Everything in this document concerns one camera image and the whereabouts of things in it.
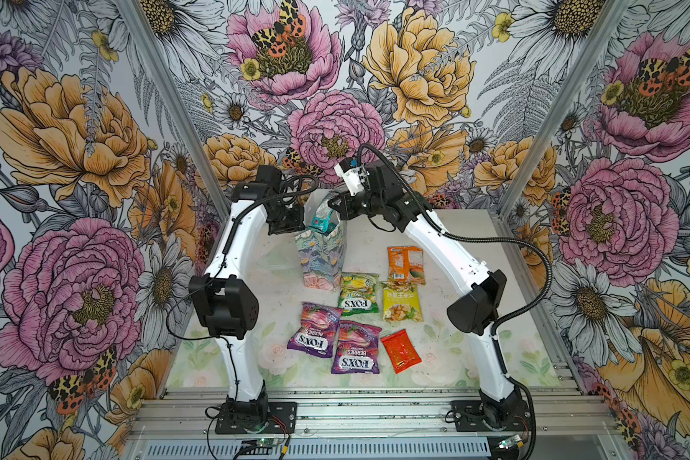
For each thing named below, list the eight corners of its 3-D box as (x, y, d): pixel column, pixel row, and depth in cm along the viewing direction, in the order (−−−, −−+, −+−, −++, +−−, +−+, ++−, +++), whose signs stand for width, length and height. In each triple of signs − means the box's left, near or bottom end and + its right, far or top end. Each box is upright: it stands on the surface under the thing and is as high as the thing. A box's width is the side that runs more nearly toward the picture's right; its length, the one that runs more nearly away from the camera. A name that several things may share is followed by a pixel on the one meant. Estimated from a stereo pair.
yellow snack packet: (383, 321, 93) (384, 317, 91) (381, 286, 101) (381, 282, 99) (421, 321, 93) (423, 317, 91) (416, 286, 101) (417, 282, 99)
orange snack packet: (388, 284, 102) (389, 279, 99) (385, 250, 111) (386, 245, 109) (427, 284, 102) (428, 279, 99) (420, 250, 111) (422, 245, 109)
